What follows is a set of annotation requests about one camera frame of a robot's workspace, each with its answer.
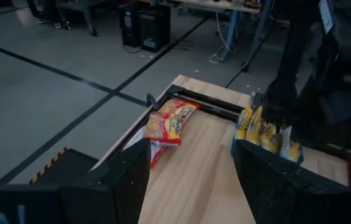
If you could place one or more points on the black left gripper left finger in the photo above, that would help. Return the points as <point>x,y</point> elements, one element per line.
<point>116,193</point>

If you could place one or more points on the person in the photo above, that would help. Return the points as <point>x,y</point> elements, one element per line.
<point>46,9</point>

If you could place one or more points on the black table clamp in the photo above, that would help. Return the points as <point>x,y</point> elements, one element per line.
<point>152,102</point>

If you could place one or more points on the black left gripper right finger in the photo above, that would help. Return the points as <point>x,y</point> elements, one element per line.
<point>275,193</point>

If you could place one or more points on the yellow Maruchan noodle pack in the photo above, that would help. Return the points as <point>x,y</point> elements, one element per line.
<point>254,124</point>
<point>270,138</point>
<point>242,123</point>
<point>290,146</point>

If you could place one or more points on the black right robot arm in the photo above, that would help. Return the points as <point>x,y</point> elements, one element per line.
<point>343,77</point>

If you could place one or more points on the black computer tower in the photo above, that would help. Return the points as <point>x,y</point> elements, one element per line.
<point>130,25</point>
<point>155,28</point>

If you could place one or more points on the black hazard striped floor mat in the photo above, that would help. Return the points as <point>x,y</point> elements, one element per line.
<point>69,169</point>

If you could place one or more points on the blue plastic bin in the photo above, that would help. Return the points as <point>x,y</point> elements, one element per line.
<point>232,146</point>

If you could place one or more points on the wooden workbench with blue legs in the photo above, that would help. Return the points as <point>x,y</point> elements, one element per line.
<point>231,31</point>

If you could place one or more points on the grey metal table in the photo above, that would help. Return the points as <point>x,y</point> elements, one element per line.
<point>85,15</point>

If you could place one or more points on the black aluminium rig frame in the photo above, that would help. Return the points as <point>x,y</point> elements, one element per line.
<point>209,100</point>

